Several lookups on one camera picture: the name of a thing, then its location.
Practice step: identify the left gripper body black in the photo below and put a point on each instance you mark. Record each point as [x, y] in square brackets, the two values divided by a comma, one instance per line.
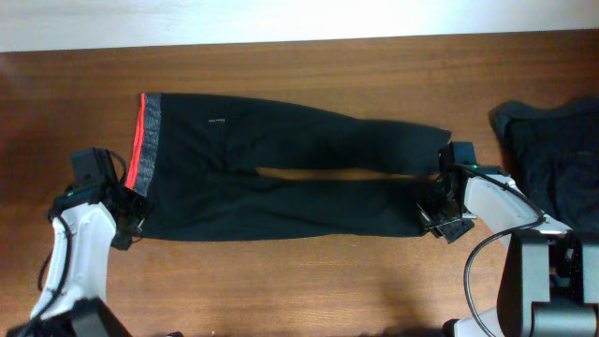
[138, 207]

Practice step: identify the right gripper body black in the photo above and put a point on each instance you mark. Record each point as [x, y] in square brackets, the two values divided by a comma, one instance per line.
[445, 217]

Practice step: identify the black leggings red waistband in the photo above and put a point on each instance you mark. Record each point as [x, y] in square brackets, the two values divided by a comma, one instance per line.
[218, 168]

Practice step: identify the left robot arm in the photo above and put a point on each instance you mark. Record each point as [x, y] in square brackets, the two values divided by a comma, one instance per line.
[87, 222]

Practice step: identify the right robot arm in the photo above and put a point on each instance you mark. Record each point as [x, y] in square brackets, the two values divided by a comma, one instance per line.
[549, 285]

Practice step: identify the dark clothes pile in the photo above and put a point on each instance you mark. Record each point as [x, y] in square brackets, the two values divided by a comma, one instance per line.
[556, 155]

